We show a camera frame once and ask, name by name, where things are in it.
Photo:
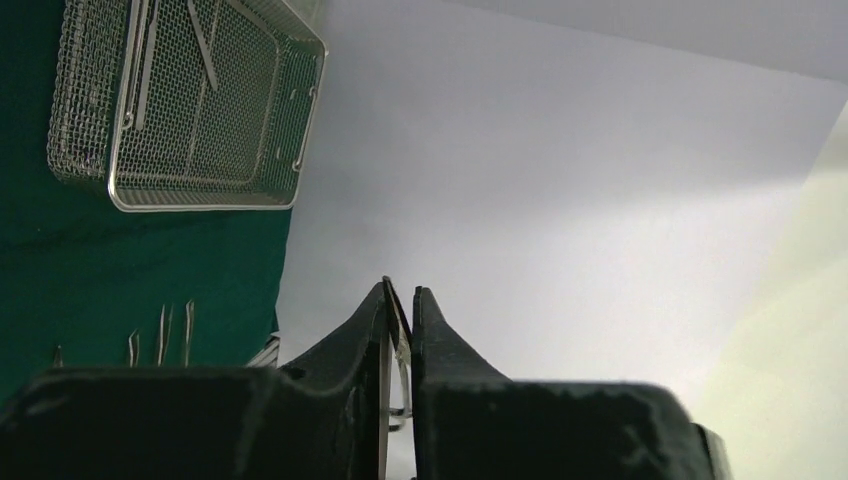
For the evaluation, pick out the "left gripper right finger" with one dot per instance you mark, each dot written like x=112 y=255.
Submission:
x=472 y=422

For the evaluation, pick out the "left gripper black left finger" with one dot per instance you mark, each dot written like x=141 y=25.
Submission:
x=322 y=415

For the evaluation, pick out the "steel tweezers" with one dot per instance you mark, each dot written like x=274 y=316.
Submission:
x=163 y=334
x=133 y=348
x=188 y=332

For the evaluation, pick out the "steel surgical scissors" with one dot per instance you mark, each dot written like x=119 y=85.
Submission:
x=58 y=361

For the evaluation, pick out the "green surgical drape cloth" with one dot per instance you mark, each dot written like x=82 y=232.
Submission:
x=78 y=276

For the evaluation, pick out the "wire mesh instrument tray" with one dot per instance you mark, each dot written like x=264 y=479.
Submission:
x=241 y=147

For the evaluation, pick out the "aluminium front rail frame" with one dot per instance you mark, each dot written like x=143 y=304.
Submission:
x=268 y=355

